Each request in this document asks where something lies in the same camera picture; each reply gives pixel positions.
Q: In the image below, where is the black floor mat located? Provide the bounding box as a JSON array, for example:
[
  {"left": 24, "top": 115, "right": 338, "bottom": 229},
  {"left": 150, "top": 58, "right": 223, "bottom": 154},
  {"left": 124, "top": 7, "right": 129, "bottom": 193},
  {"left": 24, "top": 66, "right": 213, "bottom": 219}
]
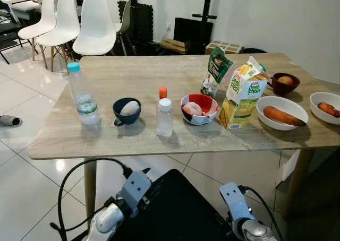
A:
[{"left": 109, "top": 169, "right": 237, "bottom": 241}]

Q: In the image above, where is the small clear white capped bottle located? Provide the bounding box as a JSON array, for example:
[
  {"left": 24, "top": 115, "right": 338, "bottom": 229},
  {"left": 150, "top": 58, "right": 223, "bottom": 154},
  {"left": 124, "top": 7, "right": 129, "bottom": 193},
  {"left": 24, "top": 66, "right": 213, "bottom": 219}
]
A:
[{"left": 156, "top": 98, "right": 174, "bottom": 137}]

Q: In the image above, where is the dark blue cup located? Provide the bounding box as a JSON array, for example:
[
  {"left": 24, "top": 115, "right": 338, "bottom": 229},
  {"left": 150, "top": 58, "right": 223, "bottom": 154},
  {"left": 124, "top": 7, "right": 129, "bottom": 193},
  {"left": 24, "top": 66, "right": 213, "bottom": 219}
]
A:
[{"left": 113, "top": 98, "right": 142, "bottom": 127}]

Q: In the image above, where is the white egg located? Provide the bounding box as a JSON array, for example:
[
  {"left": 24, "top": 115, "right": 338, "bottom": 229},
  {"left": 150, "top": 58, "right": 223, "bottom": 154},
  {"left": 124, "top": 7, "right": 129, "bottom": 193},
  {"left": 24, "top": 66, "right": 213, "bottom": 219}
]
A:
[{"left": 120, "top": 101, "right": 140, "bottom": 116}]

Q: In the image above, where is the wrapped pink meat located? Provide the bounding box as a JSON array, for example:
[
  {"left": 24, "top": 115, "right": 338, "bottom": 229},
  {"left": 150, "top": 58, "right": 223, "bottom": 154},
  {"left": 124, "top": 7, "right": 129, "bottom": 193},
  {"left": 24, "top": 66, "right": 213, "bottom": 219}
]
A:
[{"left": 183, "top": 102, "right": 205, "bottom": 117}]

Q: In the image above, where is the blue capped water bottle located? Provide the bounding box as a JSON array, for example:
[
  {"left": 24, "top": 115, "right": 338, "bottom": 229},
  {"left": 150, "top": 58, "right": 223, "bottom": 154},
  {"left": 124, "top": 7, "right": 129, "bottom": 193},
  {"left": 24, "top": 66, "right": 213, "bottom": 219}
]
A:
[{"left": 66, "top": 62, "right": 101, "bottom": 126}]

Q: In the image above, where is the red patterned bowl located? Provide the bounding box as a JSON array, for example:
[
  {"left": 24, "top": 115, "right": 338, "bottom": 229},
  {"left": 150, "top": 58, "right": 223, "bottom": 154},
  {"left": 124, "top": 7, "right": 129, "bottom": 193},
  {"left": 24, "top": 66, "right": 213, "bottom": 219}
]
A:
[{"left": 181, "top": 94, "right": 219, "bottom": 126}]

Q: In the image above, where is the light wooden dining table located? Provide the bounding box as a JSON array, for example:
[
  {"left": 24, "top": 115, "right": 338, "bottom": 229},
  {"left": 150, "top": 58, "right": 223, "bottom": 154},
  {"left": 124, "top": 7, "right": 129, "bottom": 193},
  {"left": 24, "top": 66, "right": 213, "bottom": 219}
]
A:
[{"left": 27, "top": 53, "right": 340, "bottom": 220}]

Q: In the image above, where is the green snack pouch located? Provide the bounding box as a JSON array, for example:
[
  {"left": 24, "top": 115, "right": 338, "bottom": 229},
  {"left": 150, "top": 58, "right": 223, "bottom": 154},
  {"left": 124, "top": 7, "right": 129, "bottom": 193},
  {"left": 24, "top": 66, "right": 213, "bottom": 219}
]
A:
[{"left": 201, "top": 46, "right": 233, "bottom": 98}]

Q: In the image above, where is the small wooden crate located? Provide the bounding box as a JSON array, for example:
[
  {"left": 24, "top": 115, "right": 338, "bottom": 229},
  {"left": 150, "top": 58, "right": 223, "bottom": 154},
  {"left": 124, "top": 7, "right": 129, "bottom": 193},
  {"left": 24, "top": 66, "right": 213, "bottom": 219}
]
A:
[{"left": 160, "top": 38, "right": 190, "bottom": 55}]

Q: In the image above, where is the black flat screen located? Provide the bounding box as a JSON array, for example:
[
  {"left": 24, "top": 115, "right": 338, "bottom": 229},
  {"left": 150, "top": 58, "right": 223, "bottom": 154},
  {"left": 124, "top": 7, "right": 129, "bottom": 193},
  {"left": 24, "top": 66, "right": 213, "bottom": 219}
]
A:
[{"left": 174, "top": 17, "right": 213, "bottom": 55}]

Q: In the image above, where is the grey slipper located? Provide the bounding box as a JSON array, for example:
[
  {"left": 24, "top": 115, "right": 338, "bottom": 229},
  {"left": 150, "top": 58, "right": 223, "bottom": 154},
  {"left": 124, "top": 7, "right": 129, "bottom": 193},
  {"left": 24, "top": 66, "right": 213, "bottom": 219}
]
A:
[{"left": 0, "top": 115, "right": 22, "bottom": 127}]

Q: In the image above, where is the long orange carrot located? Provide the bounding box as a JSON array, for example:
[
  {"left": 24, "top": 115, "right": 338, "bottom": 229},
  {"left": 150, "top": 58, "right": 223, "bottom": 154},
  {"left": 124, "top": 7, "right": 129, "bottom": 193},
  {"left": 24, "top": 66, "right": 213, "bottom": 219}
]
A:
[{"left": 263, "top": 106, "right": 306, "bottom": 127}]

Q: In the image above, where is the white lattice basket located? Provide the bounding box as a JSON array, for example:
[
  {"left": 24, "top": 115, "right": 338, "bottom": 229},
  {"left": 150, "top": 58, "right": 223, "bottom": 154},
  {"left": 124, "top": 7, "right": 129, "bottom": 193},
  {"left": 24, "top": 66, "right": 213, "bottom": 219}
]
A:
[{"left": 206, "top": 40, "right": 244, "bottom": 55}]

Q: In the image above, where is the large white oval bowl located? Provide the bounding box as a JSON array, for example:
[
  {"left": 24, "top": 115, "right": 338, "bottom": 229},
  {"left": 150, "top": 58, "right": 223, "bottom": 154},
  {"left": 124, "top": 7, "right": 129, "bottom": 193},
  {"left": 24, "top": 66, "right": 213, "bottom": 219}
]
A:
[{"left": 256, "top": 96, "right": 309, "bottom": 131}]

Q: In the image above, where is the black foam mat stack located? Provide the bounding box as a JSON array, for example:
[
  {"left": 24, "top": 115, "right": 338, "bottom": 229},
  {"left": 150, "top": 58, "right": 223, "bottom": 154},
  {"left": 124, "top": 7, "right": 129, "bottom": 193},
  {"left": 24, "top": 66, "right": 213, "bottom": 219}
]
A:
[{"left": 130, "top": 2, "right": 155, "bottom": 44}]

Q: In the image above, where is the beige plastic chair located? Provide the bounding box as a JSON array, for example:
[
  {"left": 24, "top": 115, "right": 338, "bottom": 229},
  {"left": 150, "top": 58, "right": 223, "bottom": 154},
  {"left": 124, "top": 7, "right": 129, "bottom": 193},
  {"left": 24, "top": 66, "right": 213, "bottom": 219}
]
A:
[{"left": 114, "top": 0, "right": 133, "bottom": 56}]

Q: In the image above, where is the white plastic chair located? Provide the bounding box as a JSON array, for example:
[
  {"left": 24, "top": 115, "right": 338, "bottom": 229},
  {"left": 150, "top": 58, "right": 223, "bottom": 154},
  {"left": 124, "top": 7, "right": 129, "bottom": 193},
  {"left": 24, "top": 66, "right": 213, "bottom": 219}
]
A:
[
  {"left": 36, "top": 0, "right": 80, "bottom": 72},
  {"left": 18, "top": 0, "right": 56, "bottom": 61},
  {"left": 73, "top": 0, "right": 117, "bottom": 57}
]

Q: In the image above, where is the dark red cup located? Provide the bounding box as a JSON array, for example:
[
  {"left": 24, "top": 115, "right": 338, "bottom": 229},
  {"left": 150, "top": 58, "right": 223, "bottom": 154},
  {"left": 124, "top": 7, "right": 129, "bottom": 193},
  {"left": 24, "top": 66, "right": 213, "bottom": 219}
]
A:
[{"left": 267, "top": 73, "right": 301, "bottom": 97}]

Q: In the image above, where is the short orange carrot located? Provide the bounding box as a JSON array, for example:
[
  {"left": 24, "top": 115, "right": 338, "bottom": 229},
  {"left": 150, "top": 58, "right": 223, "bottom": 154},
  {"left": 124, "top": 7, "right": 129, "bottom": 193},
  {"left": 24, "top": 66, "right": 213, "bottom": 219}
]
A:
[{"left": 318, "top": 102, "right": 340, "bottom": 118}]

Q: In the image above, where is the round yellow onion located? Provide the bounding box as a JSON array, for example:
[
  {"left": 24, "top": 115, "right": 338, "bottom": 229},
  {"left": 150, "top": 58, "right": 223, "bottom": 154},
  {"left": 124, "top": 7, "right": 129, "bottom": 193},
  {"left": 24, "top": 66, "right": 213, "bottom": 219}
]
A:
[{"left": 277, "top": 76, "right": 294, "bottom": 86}]

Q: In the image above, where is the small white bowl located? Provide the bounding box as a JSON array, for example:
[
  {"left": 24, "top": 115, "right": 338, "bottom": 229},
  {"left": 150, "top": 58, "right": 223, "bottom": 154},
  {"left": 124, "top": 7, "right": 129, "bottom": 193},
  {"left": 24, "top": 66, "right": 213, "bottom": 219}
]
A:
[{"left": 310, "top": 92, "right": 340, "bottom": 126}]

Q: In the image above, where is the white side table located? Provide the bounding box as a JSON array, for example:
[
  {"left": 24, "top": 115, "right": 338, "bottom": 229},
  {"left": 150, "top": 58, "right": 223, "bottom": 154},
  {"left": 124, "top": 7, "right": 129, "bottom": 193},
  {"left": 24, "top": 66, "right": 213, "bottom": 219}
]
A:
[{"left": 0, "top": 0, "right": 42, "bottom": 24}]

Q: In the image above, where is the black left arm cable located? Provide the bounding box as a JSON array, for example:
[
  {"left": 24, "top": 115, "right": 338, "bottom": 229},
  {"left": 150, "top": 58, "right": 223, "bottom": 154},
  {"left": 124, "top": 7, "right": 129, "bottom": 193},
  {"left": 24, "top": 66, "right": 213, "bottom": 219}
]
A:
[{"left": 50, "top": 158, "right": 133, "bottom": 241}]

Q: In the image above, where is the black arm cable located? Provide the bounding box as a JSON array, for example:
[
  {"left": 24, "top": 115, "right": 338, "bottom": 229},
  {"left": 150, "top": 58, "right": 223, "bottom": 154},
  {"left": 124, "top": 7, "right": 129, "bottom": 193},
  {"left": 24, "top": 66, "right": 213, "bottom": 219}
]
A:
[
  {"left": 242, "top": 185, "right": 285, "bottom": 241},
  {"left": 50, "top": 158, "right": 133, "bottom": 241}
]

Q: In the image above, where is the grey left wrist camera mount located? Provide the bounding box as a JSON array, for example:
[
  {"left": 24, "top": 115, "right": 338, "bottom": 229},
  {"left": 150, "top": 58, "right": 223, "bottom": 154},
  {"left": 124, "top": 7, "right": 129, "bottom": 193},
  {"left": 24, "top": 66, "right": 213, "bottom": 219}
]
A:
[{"left": 118, "top": 170, "right": 152, "bottom": 216}]

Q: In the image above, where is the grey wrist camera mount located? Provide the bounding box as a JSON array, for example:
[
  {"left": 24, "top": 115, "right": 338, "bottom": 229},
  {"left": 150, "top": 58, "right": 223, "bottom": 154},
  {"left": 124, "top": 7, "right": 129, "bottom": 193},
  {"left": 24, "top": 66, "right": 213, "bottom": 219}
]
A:
[
  {"left": 118, "top": 170, "right": 152, "bottom": 216},
  {"left": 219, "top": 183, "right": 253, "bottom": 226}
]

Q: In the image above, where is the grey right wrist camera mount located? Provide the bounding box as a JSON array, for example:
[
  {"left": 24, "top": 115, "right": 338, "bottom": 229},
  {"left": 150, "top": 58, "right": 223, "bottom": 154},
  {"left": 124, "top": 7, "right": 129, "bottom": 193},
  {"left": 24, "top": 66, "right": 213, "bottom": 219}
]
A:
[{"left": 219, "top": 183, "right": 253, "bottom": 226}]

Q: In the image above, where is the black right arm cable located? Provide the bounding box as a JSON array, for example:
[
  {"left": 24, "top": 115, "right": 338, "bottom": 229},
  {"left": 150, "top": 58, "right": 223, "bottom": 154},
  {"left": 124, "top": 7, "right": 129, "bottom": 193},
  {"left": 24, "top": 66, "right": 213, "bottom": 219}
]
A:
[{"left": 242, "top": 185, "right": 285, "bottom": 241}]

